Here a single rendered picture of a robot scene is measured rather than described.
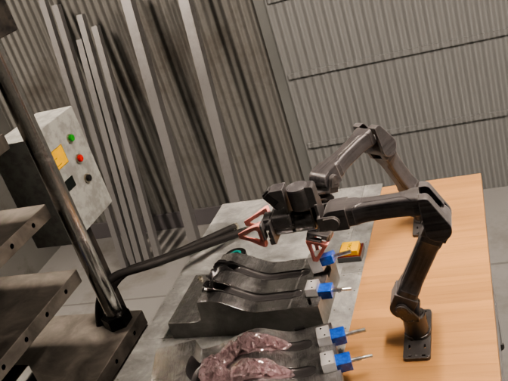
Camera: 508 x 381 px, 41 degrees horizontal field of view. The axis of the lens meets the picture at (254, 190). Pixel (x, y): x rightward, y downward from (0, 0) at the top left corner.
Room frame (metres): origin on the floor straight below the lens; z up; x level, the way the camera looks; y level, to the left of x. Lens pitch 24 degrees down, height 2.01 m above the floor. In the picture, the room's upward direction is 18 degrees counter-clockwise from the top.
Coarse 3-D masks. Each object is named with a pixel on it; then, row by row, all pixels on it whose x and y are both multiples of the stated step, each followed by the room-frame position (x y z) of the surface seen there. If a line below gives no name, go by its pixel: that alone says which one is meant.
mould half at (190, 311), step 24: (240, 264) 1.90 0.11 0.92; (264, 264) 1.90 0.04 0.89; (288, 264) 1.87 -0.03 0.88; (192, 288) 1.95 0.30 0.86; (240, 288) 1.78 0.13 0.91; (264, 288) 1.78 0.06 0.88; (288, 288) 1.73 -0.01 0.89; (192, 312) 1.81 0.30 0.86; (216, 312) 1.72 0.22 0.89; (240, 312) 1.69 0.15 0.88; (264, 312) 1.66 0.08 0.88; (288, 312) 1.63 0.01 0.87; (312, 312) 1.60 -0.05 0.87; (192, 336) 1.77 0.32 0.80
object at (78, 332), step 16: (64, 320) 2.15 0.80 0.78; (80, 320) 2.11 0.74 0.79; (144, 320) 2.04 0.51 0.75; (48, 336) 2.07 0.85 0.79; (64, 336) 2.04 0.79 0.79; (80, 336) 2.00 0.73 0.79; (96, 336) 1.97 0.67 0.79; (112, 336) 1.94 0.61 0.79; (128, 336) 1.93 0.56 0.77; (32, 352) 2.00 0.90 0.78; (48, 352) 1.97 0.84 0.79; (64, 352) 1.94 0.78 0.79; (80, 352) 1.91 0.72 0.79; (96, 352) 1.88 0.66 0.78; (112, 352) 1.85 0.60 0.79; (128, 352) 1.90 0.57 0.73; (32, 368) 1.91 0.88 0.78; (48, 368) 1.88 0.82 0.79; (64, 368) 1.85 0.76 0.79; (80, 368) 1.82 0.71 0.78; (96, 368) 1.79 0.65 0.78; (112, 368) 1.81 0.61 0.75
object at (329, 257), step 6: (318, 252) 1.77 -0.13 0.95; (324, 252) 1.78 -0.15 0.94; (330, 252) 1.76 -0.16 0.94; (342, 252) 1.74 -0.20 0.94; (348, 252) 1.73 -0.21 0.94; (324, 258) 1.75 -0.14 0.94; (330, 258) 1.74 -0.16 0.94; (312, 264) 1.76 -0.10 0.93; (318, 264) 1.75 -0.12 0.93; (324, 264) 1.74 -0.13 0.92; (312, 270) 1.75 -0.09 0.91; (318, 270) 1.75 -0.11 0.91
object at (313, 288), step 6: (312, 282) 1.68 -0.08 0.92; (318, 282) 1.67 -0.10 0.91; (306, 288) 1.66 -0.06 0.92; (312, 288) 1.65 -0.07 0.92; (318, 288) 1.66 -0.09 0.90; (324, 288) 1.65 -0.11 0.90; (330, 288) 1.64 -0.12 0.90; (336, 288) 1.64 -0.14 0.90; (342, 288) 1.63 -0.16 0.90; (348, 288) 1.63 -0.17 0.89; (306, 294) 1.65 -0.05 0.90; (312, 294) 1.64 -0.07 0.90; (318, 294) 1.64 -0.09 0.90; (324, 294) 1.63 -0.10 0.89; (330, 294) 1.63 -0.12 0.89
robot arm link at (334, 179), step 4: (332, 176) 1.76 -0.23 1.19; (336, 176) 1.76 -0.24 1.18; (328, 180) 1.76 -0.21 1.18; (332, 180) 1.75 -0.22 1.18; (336, 180) 1.76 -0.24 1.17; (328, 184) 1.75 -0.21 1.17; (332, 184) 1.75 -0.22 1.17; (336, 184) 1.76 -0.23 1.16; (320, 188) 1.79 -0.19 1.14; (324, 188) 1.79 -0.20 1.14; (328, 188) 1.75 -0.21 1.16; (332, 188) 1.75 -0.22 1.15; (336, 188) 1.76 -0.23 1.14; (320, 192) 1.75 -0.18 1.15; (324, 192) 1.76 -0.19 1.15; (328, 192) 1.75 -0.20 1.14; (332, 192) 1.75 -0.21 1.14
